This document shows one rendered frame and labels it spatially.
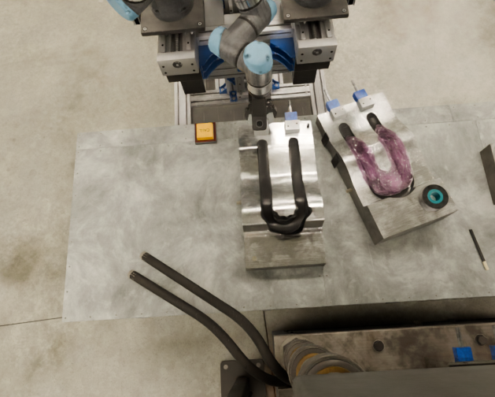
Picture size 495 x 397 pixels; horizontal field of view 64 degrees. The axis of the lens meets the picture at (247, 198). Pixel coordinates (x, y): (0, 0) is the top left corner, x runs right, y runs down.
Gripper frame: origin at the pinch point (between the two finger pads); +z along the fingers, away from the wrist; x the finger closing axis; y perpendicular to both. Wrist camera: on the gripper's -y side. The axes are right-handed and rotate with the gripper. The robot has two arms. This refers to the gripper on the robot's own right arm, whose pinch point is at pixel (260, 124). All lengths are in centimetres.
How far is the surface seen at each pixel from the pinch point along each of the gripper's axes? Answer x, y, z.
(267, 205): -0.2, -29.0, 1.3
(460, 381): -9, -69, -95
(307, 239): -12.4, -39.7, 6.5
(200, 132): 22.5, 3.1, 8.8
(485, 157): -78, -15, 10
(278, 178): -4.7, -18.8, 4.0
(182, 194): 30.1, -19.0, 12.5
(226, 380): 25, -91, 91
